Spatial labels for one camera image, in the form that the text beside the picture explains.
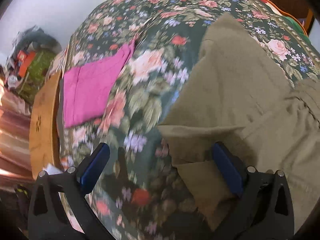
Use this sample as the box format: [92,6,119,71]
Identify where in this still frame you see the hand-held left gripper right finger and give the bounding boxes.
[211,142,294,240]

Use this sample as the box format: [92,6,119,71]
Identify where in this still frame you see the olive green pants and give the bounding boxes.
[157,12,320,233]

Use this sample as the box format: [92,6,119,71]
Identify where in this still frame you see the grey bolster pillow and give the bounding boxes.
[22,26,62,53]

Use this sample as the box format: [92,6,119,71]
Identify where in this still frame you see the red green blanket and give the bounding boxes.
[257,0,309,37]

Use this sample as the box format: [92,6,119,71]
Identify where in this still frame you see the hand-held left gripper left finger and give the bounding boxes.
[27,142,110,240]

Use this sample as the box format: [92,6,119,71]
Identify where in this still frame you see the pink folded cloth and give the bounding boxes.
[63,39,137,128]

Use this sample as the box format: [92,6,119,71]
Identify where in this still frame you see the green patterned bag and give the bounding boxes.
[17,50,58,105]

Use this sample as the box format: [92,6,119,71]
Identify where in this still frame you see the dark floral blanket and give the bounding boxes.
[56,0,320,240]

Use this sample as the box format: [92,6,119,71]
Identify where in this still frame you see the wooden lap table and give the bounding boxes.
[29,70,65,175]

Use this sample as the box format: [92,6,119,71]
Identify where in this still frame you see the pink striped curtain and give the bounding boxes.
[0,80,35,180]

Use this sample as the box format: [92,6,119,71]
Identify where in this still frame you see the orange box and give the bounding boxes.
[17,51,37,77]

